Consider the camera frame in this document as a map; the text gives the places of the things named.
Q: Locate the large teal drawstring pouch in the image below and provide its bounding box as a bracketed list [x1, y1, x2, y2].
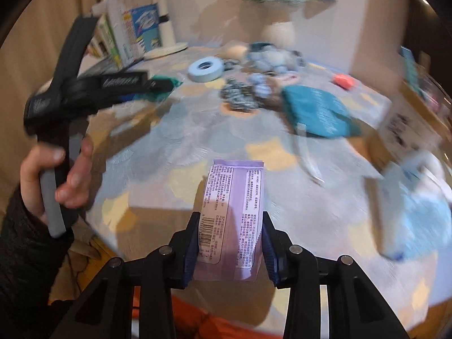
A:
[282, 85, 361, 138]

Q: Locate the person's left hand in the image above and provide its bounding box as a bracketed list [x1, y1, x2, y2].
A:
[19, 138, 95, 226]

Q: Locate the white ribbed vase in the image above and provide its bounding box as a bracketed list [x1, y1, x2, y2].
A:
[261, 21, 295, 49]

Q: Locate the person's left forearm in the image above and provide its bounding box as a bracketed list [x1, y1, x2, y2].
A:
[0, 184, 75, 339]

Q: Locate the checkered scrunchie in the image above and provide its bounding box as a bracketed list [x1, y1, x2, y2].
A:
[220, 78, 258, 111]

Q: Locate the green white box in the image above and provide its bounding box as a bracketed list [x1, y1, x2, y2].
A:
[95, 14, 122, 68]

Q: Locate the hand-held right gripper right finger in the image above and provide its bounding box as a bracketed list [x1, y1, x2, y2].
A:
[261, 212, 410, 339]

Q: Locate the blue scrunchie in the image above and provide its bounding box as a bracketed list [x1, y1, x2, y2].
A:
[247, 73, 274, 97]

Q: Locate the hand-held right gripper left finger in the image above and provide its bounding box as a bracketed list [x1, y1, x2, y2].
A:
[49, 212, 202, 339]

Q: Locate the scale pattern tablecloth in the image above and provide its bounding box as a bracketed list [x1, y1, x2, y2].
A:
[79, 44, 452, 339]

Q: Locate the purple printed packet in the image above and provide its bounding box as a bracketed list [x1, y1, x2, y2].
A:
[194, 160, 265, 282]

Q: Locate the grey blue plush toy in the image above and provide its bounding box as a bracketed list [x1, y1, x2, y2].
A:
[245, 42, 306, 75]

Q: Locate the white strap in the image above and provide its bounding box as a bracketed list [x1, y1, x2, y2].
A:
[293, 122, 325, 186]

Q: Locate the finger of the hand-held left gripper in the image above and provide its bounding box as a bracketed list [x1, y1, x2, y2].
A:
[95, 92, 142, 111]
[101, 71, 176, 94]

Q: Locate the white printed box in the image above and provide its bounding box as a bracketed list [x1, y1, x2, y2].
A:
[106, 0, 163, 68]

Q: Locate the cardboard box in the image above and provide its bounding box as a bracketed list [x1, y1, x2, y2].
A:
[367, 78, 452, 172]

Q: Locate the orange cloth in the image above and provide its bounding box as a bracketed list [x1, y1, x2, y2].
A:
[131, 295, 291, 339]

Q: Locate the white desk lamp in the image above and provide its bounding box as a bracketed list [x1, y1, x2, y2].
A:
[143, 0, 188, 60]

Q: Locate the beige round sponge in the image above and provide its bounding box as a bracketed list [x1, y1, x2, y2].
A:
[224, 44, 248, 59]

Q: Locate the coral pink packet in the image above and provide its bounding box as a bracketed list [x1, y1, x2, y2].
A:
[334, 73, 356, 91]

